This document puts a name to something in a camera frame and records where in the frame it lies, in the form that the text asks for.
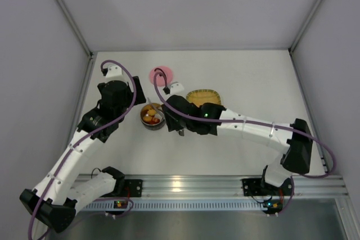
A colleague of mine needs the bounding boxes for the silver metal tongs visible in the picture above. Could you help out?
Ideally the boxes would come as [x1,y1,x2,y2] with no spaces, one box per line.
[147,98,185,137]

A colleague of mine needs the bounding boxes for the aluminium mounting rail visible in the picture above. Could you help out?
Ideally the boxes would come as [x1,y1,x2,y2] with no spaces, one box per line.
[125,175,348,200]

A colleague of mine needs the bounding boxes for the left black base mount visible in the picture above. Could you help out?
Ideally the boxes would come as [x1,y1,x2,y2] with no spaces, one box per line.
[110,179,143,198]

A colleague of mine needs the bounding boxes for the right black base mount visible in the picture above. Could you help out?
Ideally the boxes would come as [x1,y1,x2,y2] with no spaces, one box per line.
[241,178,293,197]

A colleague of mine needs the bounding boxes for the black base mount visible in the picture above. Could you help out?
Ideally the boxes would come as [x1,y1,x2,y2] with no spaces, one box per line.
[110,179,143,198]
[241,178,293,197]

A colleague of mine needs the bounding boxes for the round orange cracker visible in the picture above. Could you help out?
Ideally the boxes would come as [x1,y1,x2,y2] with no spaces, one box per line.
[143,115,152,123]

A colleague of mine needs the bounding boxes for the purple cable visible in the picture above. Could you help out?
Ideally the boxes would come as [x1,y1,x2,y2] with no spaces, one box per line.
[28,60,138,240]
[154,67,338,215]

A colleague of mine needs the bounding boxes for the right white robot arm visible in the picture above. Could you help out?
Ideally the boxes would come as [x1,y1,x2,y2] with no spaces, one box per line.
[162,95,313,187]

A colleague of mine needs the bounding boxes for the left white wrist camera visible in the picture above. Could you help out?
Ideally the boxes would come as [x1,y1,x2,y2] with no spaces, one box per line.
[103,64,124,82]

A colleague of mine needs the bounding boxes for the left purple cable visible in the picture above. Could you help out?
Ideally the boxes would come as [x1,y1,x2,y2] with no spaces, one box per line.
[28,60,138,240]

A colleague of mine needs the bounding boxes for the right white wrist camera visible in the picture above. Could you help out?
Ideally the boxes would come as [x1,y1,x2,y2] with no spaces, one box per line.
[163,81,184,95]

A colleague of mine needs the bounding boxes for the slotted cable duct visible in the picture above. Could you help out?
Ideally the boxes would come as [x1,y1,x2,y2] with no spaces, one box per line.
[83,197,280,211]

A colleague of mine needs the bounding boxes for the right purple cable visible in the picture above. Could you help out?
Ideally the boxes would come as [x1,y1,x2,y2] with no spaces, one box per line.
[154,67,338,215]

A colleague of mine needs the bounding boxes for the red toy chicken drumstick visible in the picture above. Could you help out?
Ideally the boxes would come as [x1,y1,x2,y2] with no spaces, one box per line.
[147,119,160,125]

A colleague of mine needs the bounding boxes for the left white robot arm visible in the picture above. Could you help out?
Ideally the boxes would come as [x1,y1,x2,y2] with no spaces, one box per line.
[20,76,146,233]

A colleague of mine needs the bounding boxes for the steel round lunch bowl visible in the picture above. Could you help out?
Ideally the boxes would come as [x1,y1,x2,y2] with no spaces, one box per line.
[140,103,166,130]

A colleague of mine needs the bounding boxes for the pink round lid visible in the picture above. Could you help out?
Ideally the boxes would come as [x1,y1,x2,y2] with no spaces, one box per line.
[148,66,173,87]

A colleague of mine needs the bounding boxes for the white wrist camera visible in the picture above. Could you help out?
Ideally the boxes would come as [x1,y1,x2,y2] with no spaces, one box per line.
[103,64,124,82]
[163,81,184,95]

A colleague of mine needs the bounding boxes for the green woven bamboo tray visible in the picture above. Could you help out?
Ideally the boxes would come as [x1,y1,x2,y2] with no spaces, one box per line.
[186,89,222,107]

